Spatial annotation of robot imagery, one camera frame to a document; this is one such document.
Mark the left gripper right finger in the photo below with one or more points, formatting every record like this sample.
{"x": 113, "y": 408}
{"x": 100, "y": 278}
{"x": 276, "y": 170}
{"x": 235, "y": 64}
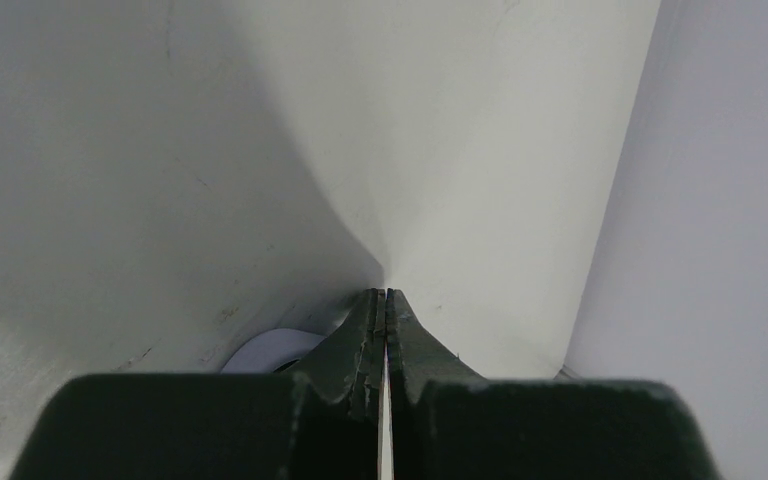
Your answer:
{"x": 449, "y": 422}

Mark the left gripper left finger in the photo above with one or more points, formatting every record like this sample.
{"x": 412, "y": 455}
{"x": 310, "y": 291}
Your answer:
{"x": 315, "y": 420}

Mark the purple-edged black smartphone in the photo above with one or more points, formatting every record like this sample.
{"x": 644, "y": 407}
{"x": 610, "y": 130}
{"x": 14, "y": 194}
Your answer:
{"x": 271, "y": 351}

